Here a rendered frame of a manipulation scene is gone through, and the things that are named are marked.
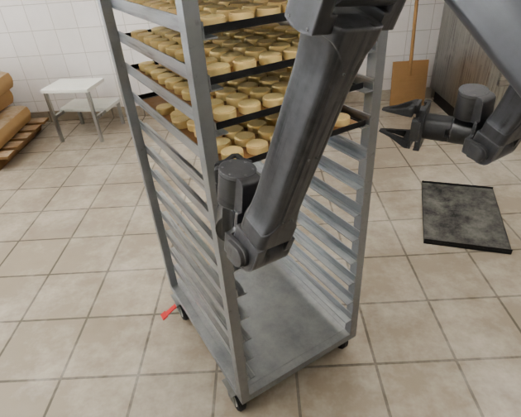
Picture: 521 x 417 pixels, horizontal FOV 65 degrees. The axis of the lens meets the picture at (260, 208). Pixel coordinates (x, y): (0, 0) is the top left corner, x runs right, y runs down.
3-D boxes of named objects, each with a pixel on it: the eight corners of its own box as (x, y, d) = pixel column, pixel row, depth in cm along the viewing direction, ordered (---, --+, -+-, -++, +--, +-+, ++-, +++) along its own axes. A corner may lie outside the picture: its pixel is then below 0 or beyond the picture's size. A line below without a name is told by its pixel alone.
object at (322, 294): (351, 319, 143) (352, 313, 141) (345, 323, 142) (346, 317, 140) (257, 230, 189) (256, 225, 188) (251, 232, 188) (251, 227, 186)
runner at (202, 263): (249, 317, 112) (248, 309, 110) (240, 321, 111) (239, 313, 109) (166, 211, 158) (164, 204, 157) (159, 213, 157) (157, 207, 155)
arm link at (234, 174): (240, 273, 59) (286, 253, 63) (246, 208, 52) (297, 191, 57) (199, 228, 66) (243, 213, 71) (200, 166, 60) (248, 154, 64)
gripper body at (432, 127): (409, 150, 94) (444, 156, 91) (417, 107, 88) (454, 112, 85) (415, 139, 98) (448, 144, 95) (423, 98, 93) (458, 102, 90)
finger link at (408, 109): (375, 133, 95) (417, 140, 92) (379, 104, 91) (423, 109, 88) (383, 122, 100) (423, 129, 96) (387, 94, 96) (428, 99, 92)
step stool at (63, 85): (126, 122, 376) (113, 72, 351) (105, 143, 340) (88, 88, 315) (82, 122, 382) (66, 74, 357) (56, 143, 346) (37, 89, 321)
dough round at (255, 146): (264, 144, 96) (264, 136, 95) (271, 153, 92) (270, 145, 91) (244, 148, 95) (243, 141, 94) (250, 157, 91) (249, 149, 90)
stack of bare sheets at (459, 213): (421, 184, 257) (422, 180, 255) (492, 191, 246) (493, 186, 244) (423, 243, 209) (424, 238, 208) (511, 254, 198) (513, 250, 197)
